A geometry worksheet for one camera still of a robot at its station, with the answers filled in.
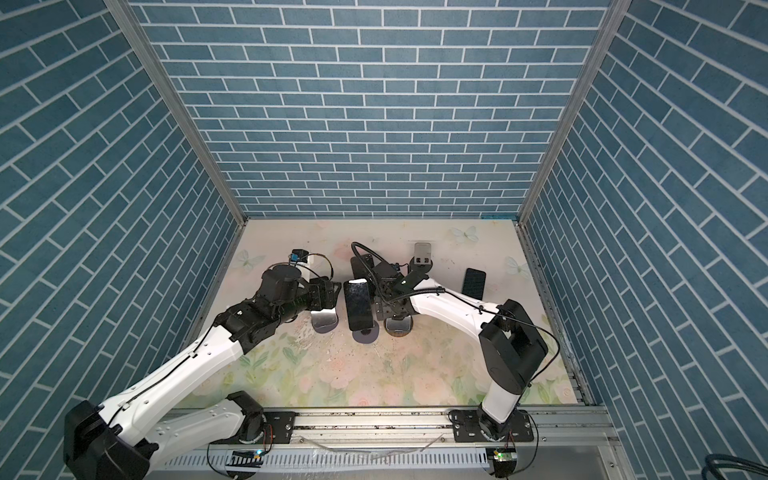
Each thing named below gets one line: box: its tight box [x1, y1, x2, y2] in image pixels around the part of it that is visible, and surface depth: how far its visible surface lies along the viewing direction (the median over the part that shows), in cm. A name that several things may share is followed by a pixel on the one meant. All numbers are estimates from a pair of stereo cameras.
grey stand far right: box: [409, 243, 433, 273], surface depth 104 cm
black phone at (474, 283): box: [462, 268, 487, 301], surface depth 104 cm
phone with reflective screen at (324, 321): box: [310, 308, 339, 334], surface depth 88 cm
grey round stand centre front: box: [352, 320, 380, 344], surface depth 91 cm
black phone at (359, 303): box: [343, 277, 374, 331], surface depth 86 cm
